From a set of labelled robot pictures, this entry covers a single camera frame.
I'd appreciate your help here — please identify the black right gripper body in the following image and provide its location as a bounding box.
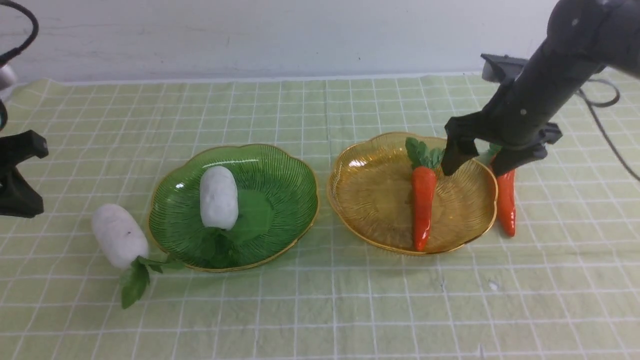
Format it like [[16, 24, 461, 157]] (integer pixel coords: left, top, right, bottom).
[[445, 80, 563, 151]]

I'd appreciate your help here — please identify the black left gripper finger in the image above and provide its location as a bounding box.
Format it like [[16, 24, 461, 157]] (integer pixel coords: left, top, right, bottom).
[[0, 167, 44, 219]]

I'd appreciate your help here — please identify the amber glass plate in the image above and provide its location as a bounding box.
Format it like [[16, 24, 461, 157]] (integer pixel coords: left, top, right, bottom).
[[326, 132, 498, 256]]

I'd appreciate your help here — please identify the black cable right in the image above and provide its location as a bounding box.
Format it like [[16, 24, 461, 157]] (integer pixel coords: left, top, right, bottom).
[[575, 77, 640, 182]]

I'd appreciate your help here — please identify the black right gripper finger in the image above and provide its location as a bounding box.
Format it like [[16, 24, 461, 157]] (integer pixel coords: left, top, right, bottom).
[[492, 142, 548, 177], [440, 136, 479, 177]]

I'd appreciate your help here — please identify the black cable left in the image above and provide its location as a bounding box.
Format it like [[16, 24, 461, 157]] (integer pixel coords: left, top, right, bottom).
[[0, 0, 40, 68]]

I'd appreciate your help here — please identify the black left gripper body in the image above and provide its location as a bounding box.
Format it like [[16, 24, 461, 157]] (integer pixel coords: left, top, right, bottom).
[[0, 130, 50, 173]]

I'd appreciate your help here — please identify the green checkered tablecloth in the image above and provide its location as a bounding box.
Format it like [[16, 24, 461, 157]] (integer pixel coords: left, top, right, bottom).
[[0, 74, 639, 360]]

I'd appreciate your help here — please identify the orange carrot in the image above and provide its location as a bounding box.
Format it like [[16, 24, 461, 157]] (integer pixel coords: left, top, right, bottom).
[[404, 137, 444, 252], [496, 170, 516, 238]]

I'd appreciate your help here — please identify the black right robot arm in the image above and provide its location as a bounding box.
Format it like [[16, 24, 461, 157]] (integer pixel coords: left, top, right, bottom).
[[441, 0, 640, 176]]

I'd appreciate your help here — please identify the white radish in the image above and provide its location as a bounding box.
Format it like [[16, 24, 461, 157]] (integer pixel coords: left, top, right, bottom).
[[199, 165, 239, 259], [91, 203, 185, 309]]

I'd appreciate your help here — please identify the green glass plate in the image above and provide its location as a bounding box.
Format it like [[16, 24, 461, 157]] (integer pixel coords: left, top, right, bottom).
[[147, 143, 320, 272]]

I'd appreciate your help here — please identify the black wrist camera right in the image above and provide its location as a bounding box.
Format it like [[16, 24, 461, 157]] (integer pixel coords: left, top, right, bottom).
[[480, 54, 529, 84]]

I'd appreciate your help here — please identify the black cable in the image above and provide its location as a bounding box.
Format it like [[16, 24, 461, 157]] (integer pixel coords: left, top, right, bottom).
[[575, 77, 640, 182], [0, 0, 40, 68]]

